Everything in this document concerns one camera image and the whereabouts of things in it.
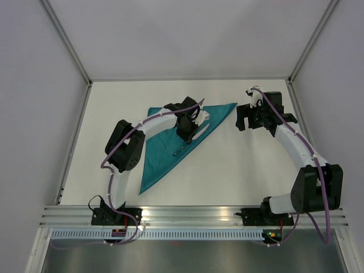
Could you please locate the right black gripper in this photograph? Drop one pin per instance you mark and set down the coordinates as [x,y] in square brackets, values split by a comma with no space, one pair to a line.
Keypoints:
[245,111]

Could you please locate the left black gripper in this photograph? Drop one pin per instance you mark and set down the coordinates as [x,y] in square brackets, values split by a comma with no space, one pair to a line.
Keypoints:
[187,138]

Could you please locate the knife with green handle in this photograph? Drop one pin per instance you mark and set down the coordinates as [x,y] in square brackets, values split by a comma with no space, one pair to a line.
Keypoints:
[203,130]

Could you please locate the teal cloth napkin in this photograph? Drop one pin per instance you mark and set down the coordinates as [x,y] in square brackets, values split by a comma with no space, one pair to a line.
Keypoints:
[159,159]

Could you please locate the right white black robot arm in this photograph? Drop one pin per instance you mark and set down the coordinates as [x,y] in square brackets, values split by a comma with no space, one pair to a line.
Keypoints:
[318,184]

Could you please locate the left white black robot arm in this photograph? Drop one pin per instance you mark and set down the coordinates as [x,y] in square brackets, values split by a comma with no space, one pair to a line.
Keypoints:
[125,145]

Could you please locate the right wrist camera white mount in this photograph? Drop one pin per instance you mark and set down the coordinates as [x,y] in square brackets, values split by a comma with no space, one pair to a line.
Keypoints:
[255,93]

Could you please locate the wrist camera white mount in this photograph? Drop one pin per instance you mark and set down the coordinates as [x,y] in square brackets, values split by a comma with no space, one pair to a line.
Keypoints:
[255,93]
[201,117]

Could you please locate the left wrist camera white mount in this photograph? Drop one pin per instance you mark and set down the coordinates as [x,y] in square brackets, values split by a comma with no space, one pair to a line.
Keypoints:
[201,117]

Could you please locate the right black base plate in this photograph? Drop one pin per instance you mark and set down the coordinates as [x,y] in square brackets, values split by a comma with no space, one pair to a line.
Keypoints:
[256,217]

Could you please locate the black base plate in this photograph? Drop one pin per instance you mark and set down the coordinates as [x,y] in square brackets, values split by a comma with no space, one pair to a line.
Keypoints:
[110,218]
[256,217]

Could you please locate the left table edge rail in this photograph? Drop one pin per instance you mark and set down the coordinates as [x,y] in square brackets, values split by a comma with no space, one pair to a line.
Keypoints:
[72,145]

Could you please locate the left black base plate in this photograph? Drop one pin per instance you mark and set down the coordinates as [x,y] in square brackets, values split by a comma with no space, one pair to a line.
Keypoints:
[110,218]

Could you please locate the white slotted cable duct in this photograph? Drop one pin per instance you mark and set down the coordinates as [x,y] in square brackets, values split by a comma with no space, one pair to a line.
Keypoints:
[163,234]

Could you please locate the right aluminium frame post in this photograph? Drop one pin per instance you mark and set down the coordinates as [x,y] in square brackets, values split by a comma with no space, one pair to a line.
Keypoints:
[324,19]

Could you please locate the aluminium frame post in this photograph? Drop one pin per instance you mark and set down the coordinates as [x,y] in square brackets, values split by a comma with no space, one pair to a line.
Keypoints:
[57,25]
[324,19]

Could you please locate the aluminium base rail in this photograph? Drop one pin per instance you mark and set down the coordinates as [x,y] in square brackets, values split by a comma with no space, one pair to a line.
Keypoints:
[155,217]

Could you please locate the left aluminium frame post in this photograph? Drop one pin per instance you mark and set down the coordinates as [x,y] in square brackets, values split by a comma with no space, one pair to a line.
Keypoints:
[57,25]

